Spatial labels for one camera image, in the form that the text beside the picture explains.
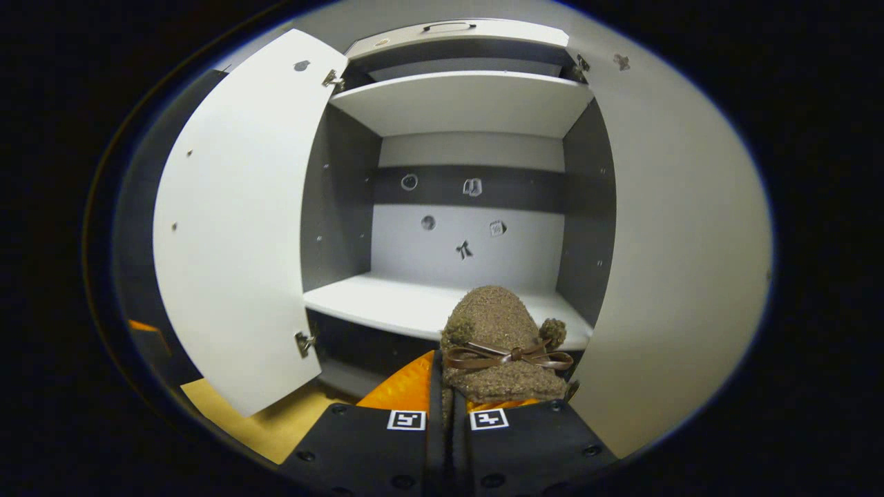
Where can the white and grey shoe cabinet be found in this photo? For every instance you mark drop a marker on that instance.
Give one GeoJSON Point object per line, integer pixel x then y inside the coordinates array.
{"type": "Point", "coordinates": [469, 103]}

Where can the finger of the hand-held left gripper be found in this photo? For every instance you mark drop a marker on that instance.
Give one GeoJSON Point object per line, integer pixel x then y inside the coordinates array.
{"type": "Point", "coordinates": [141, 326]}

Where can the brown fuzzy shoe with bow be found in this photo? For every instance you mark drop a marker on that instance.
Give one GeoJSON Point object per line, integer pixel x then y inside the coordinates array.
{"type": "Point", "coordinates": [494, 317]}

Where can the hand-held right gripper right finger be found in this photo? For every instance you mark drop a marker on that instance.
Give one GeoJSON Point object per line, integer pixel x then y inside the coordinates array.
{"type": "Point", "coordinates": [539, 449]}

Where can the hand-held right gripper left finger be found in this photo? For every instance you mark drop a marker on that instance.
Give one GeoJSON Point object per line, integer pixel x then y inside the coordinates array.
{"type": "Point", "coordinates": [435, 428]}

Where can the white shoe cabinet door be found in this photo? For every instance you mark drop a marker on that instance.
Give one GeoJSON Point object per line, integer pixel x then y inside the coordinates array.
{"type": "Point", "coordinates": [235, 228]}
{"type": "Point", "coordinates": [684, 241]}

